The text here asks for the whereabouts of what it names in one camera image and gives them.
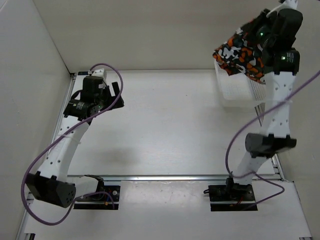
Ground orange camouflage shorts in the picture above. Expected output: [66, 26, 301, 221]
[212, 9, 267, 85]

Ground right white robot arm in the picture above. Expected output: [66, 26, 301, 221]
[224, 8, 303, 200]

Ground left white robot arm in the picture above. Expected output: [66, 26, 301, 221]
[22, 73, 124, 208]

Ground small dark label sticker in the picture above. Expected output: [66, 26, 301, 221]
[77, 71, 92, 76]

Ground white plastic basket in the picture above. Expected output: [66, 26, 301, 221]
[214, 62, 266, 109]

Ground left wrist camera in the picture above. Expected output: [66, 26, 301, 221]
[88, 68, 107, 80]

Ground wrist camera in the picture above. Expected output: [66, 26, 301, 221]
[88, 68, 107, 80]
[266, 0, 298, 17]

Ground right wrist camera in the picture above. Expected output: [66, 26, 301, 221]
[266, 0, 298, 17]

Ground aluminium front rail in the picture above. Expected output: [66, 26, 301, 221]
[65, 174, 285, 182]

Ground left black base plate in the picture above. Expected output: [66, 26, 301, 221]
[73, 183, 121, 211]

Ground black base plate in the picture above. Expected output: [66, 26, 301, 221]
[203, 184, 258, 212]
[73, 183, 121, 211]

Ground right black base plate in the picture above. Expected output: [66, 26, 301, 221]
[203, 184, 258, 212]

